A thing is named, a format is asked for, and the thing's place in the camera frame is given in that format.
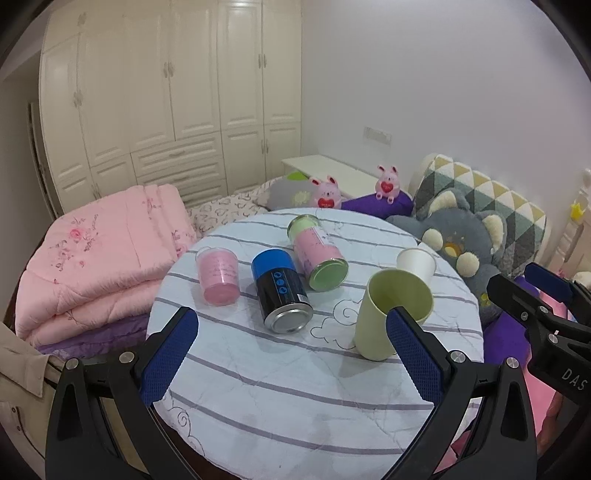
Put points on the pink plush rabbit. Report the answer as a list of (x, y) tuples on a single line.
[(388, 183), (327, 193)]

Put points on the pink floral quilt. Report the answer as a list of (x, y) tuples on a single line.
[(101, 258)]

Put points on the grey bear plush cushion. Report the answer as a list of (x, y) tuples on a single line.
[(461, 230)]

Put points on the pink can with green ends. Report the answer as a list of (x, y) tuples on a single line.
[(318, 251)]

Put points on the triangle pattern headboard cushion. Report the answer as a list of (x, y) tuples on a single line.
[(498, 194)]

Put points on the yellow star ornament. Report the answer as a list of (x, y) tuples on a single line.
[(576, 211)]

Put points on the heart print bed sheet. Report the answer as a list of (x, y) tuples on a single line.
[(226, 207)]

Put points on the round table striped cloth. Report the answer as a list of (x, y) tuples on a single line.
[(277, 397)]

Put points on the light green cup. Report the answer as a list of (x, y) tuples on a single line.
[(383, 318)]

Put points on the white cup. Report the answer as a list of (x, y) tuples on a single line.
[(417, 264)]

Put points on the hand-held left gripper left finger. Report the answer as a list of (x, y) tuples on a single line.
[(168, 357)]

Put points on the white wall switch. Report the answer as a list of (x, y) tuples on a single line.
[(377, 134)]

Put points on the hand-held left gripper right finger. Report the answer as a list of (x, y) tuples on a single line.
[(415, 360)]

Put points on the clear pink cup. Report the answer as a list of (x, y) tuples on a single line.
[(218, 279)]

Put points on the purple cloth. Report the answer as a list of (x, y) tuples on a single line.
[(505, 337)]

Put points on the white bed frame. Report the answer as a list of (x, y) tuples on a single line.
[(575, 244)]

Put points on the beige garment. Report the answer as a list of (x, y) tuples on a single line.
[(23, 392)]

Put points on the purple blanket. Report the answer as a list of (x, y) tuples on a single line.
[(87, 341)]

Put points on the cream wardrobe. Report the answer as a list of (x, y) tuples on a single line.
[(175, 92)]

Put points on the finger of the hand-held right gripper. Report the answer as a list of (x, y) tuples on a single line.
[(521, 302), (551, 282)]

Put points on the white bedside cabinet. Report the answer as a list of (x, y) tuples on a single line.
[(332, 167)]

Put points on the blue and black can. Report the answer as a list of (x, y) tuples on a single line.
[(279, 293)]

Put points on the purple pillow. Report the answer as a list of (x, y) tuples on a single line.
[(369, 205)]

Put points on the pink cloth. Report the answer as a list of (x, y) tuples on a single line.
[(542, 406)]

